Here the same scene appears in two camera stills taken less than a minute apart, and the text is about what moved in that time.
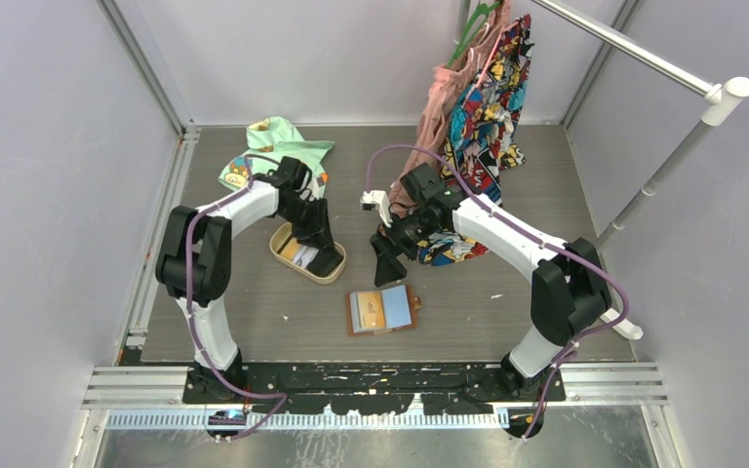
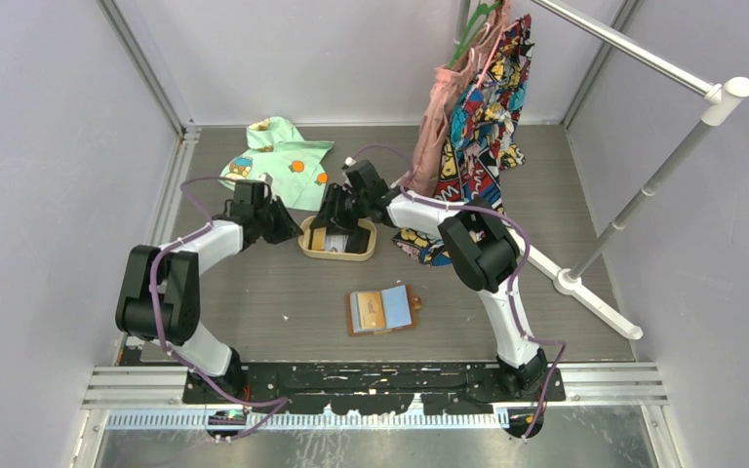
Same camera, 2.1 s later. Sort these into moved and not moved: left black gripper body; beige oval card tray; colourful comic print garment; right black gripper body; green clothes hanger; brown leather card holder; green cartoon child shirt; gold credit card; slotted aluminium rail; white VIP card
Moved: gold credit card; right black gripper body; white VIP card; beige oval card tray; left black gripper body
Not moved: slotted aluminium rail; colourful comic print garment; brown leather card holder; green cartoon child shirt; green clothes hanger
